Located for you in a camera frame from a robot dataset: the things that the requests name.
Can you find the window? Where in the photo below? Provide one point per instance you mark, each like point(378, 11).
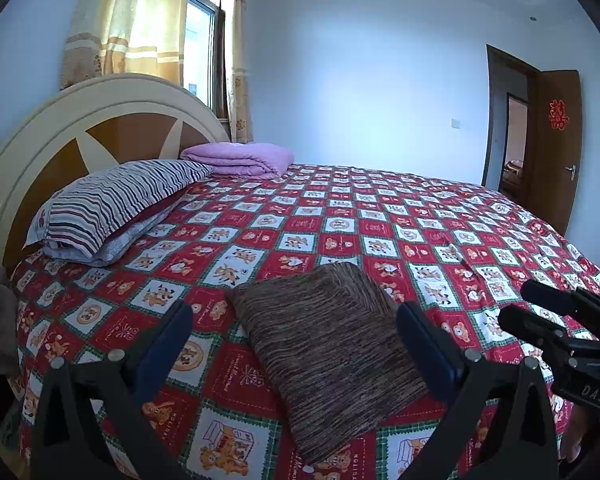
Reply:
point(202, 72)

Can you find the red door decoration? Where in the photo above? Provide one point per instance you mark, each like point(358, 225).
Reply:
point(557, 116)

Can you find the person's right hand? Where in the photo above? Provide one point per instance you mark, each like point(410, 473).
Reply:
point(581, 421)

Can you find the cream and brown headboard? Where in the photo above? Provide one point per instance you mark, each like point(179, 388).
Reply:
point(89, 127)

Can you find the brown wooden door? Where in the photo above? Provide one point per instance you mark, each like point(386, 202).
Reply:
point(549, 191)

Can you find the dark door frame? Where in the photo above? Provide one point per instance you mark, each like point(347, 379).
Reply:
point(510, 82)

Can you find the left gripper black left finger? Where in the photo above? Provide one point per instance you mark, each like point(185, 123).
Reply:
point(67, 441)

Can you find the red checkered patchwork bedspread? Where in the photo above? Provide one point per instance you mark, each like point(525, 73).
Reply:
point(460, 250)

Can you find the silver door handle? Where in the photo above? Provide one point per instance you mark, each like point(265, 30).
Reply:
point(572, 171)

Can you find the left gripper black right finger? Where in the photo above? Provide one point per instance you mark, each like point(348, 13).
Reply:
point(521, 440)

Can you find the yellow curtain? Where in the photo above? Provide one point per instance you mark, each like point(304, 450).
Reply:
point(109, 37)

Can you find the folded pink blanket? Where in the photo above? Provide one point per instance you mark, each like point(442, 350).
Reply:
point(250, 160)

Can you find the striped pillow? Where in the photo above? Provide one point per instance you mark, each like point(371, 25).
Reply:
point(78, 221)

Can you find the brown knitted sweater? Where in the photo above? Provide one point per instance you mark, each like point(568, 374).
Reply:
point(328, 344)

